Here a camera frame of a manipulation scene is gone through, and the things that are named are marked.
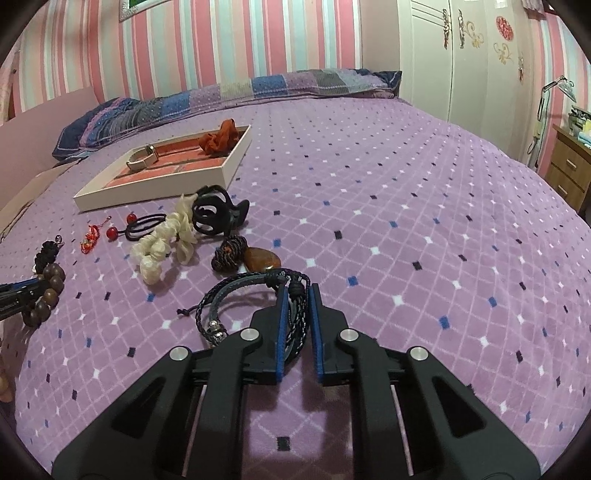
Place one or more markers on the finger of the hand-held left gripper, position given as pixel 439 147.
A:
pixel 16 286

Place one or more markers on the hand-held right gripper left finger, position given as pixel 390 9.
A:
pixel 280 332

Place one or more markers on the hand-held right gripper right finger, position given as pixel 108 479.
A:
pixel 316 332

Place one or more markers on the amber pendant with brown knot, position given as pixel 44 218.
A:
pixel 261 259

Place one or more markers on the red knot charm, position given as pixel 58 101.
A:
pixel 91 237

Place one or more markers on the black hair claw clip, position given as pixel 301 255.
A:
pixel 207 210

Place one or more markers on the cream scrunchie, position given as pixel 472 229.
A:
pixel 159 244

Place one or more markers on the white tray with brick lining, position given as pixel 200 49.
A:
pixel 152 187

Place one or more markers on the purple diamond pattern bedspread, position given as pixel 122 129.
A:
pixel 415 240

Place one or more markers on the pink headboard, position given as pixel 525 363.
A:
pixel 51 108

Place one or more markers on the rust orange scrunchie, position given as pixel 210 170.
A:
pixel 219 138

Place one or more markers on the striped patchwork pillow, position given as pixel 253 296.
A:
pixel 184 104

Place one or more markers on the wooden nightstand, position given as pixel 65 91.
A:
pixel 570 166

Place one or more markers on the white framed picture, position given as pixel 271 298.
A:
pixel 138 7

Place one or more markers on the white wardrobe with gold decals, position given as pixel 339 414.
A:
pixel 471 69

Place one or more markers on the desk lamp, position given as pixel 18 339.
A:
pixel 545 99

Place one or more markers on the pile of things on nightstand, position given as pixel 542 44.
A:
pixel 581 124

